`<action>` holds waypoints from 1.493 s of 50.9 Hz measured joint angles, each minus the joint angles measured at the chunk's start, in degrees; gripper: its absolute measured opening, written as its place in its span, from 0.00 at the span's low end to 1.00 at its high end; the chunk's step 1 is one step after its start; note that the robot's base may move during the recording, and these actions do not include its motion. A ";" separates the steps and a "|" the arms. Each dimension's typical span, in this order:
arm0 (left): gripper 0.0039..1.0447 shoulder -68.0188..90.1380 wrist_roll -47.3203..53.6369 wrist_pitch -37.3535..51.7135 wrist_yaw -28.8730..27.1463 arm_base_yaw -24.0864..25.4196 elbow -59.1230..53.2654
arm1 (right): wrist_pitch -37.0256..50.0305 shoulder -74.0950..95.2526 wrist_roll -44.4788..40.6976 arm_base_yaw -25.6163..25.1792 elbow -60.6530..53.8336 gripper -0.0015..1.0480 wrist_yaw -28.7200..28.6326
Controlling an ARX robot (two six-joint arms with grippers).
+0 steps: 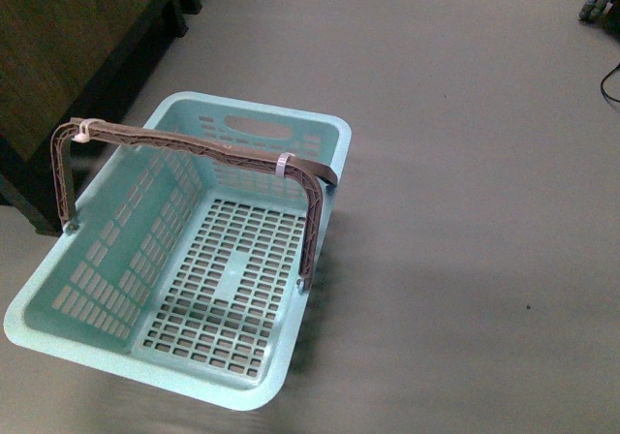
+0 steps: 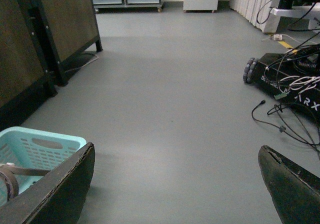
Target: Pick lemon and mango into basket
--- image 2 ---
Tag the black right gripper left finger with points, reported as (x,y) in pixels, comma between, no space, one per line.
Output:
(58,197)

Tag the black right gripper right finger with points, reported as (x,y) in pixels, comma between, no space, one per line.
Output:
(295,192)

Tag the brown basket handle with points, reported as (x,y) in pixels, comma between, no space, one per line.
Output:
(7,175)

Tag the light blue plastic basket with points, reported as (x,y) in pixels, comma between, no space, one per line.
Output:
(36,149)

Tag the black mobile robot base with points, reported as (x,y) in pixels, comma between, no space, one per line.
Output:
(286,79)

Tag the white power strip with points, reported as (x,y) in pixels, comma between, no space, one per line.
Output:
(274,37)

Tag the dark wooden shelf unit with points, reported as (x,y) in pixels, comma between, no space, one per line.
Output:
(38,41)

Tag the white table with equipment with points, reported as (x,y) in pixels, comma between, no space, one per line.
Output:
(300,9)

